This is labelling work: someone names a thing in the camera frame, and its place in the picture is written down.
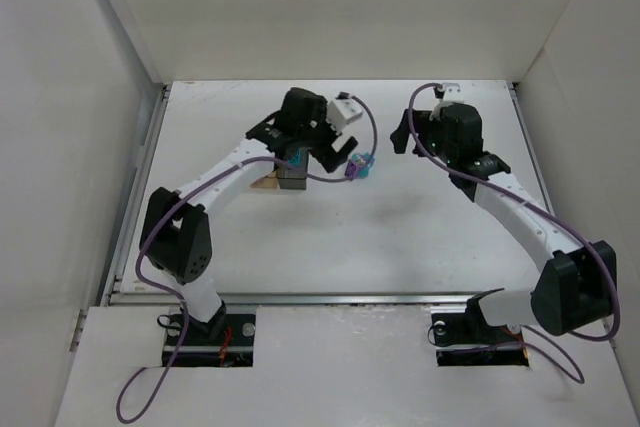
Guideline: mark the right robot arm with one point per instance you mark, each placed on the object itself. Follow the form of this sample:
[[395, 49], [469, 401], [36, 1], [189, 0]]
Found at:
[[577, 279]]

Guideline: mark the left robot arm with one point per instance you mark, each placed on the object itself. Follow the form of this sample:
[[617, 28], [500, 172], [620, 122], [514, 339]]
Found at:
[[176, 234]]

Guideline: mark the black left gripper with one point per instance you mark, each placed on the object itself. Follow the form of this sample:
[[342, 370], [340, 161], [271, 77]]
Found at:
[[317, 142]]

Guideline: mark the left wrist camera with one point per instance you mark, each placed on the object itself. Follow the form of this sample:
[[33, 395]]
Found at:
[[343, 111]]

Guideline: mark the aluminium table edge rail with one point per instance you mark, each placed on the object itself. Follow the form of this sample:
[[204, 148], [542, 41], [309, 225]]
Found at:
[[544, 115]]

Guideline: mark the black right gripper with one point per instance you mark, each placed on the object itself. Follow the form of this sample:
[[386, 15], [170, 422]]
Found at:
[[417, 127]]

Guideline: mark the round teal printed lego tile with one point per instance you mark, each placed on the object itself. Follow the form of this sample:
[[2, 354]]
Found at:
[[362, 163]]

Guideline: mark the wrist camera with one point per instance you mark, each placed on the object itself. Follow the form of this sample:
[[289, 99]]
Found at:
[[447, 94], [343, 111]]

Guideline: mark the teal lego brick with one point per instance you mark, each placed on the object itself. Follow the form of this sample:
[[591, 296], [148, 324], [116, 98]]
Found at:
[[299, 159]]

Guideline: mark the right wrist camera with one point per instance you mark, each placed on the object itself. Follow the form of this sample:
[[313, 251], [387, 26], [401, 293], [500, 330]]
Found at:
[[447, 94]]

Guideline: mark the left aluminium rail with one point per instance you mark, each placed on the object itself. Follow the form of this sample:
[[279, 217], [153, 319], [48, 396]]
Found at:
[[102, 283]]

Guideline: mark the purple lego brick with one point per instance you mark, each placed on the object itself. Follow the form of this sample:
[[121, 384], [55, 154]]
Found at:
[[352, 169]]

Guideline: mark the smoky grey transparent container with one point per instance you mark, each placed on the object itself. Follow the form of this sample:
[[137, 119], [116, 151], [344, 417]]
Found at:
[[292, 178]]

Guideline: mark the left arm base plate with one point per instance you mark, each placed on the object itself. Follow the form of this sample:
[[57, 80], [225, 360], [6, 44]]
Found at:
[[229, 343]]

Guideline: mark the front aluminium rail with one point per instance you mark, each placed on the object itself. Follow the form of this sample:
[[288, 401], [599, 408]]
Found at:
[[118, 298]]

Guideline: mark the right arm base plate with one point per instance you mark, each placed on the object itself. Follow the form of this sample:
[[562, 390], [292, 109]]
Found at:
[[465, 340]]

